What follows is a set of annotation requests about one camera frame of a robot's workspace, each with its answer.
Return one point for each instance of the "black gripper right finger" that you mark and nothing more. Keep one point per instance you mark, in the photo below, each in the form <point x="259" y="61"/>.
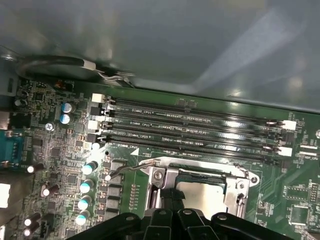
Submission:
<point x="192" y="225"/>

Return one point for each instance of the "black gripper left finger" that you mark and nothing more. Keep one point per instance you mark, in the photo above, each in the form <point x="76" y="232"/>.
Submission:
<point x="160" y="225"/>

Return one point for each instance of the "silver CPU chip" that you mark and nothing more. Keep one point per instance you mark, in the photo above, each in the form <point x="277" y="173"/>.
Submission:
<point x="207" y="197"/>

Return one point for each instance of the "green motherboard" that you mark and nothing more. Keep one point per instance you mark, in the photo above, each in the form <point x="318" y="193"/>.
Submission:
<point x="275" y="190"/>

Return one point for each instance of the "black RAM slot white clips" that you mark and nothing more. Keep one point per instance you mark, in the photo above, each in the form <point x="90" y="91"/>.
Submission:
<point x="162" y="107"/>
<point x="162" y="133"/>

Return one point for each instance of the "silver motherboard screw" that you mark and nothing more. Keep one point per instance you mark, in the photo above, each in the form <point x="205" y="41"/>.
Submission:
<point x="50" y="126"/>

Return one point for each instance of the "blue port connector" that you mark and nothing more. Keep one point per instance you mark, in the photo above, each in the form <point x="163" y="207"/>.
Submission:
<point x="12" y="150"/>

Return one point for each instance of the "black grey PC case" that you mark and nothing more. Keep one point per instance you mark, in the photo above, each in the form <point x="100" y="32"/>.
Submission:
<point x="150" y="37"/>

